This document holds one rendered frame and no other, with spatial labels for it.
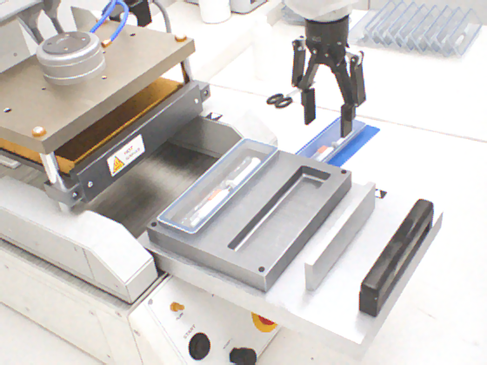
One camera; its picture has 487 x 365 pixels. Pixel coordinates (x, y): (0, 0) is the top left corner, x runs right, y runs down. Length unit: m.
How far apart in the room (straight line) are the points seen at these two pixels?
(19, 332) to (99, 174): 0.35
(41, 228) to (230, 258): 0.24
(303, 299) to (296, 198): 0.15
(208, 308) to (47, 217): 0.23
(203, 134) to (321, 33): 0.29
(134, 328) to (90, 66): 0.32
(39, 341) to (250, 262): 0.43
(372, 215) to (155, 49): 0.36
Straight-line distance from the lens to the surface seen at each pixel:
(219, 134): 0.88
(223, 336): 0.82
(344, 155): 1.20
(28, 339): 0.99
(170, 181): 0.89
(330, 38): 1.06
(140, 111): 0.80
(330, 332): 0.62
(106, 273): 0.71
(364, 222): 0.73
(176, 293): 0.76
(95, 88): 0.77
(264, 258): 0.65
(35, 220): 0.77
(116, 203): 0.87
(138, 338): 0.76
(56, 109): 0.75
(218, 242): 0.68
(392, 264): 0.63
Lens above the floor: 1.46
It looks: 38 degrees down
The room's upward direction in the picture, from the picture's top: 7 degrees counter-clockwise
